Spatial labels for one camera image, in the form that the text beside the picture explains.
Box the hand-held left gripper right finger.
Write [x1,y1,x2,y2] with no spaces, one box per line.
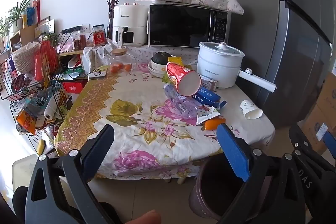
[217,124,307,224]

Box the white bowl with green handle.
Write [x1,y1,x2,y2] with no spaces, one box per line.
[148,68,167,79]

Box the small white blue carton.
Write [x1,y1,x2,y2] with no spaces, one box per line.
[201,76,219,92]

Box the floral tablecloth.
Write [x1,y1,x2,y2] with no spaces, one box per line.
[54,63,276,179]

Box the black wire rack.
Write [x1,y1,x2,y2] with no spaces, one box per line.
[0,32,71,136]

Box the woven basket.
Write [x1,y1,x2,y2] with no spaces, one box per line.
[13,42,40,73]

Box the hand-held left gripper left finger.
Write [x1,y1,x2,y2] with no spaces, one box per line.
[25,124,116,224]

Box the red instant noodle cup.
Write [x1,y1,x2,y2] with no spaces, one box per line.
[165,62,202,96]

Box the white snack wrapper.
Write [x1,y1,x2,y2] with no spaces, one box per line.
[196,106,221,125]

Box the red carton box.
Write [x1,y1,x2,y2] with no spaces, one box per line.
[62,81,87,94]

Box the glass jar with bamboo lid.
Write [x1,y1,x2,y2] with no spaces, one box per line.
[108,48,137,74]

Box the white electric cooking pot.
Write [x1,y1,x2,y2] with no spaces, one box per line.
[197,42,277,93]

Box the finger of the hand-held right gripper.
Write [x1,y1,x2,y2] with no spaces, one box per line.
[322,131,336,160]
[289,122,322,169]

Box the glass vase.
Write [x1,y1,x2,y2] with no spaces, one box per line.
[107,11,115,39]

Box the blue carton box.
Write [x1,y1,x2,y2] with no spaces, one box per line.
[194,86,227,110]

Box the white square timer device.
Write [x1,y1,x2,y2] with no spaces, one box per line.
[88,70,108,80]

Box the white paper roll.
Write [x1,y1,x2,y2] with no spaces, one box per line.
[43,94,57,120]

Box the red label spice jar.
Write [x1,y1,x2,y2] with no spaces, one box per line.
[92,25,106,46]

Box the green potted plant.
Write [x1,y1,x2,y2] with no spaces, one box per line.
[0,0,35,38]

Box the orange wrapper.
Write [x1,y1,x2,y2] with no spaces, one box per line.
[205,118,226,131]

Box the grey refrigerator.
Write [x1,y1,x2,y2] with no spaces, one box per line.
[231,0,336,130]

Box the clear plastic bottle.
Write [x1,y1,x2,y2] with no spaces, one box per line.
[164,83,200,119]

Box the person's left hand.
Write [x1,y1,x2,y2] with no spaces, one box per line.
[123,210,162,224]

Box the white paper cup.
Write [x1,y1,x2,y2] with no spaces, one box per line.
[239,100,263,119]

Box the white air fryer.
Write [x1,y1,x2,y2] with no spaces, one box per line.
[112,3,150,47]

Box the dark brown trash bin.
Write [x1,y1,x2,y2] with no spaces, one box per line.
[188,153,252,222]

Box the green kabocha squash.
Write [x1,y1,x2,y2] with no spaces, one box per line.
[152,51,172,65]

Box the black microwave oven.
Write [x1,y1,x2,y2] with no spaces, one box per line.
[147,2,232,48]

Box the white storage bin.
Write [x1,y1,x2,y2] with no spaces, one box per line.
[12,154,40,193]

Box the orange snack bag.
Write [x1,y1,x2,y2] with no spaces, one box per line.
[16,109,37,135]

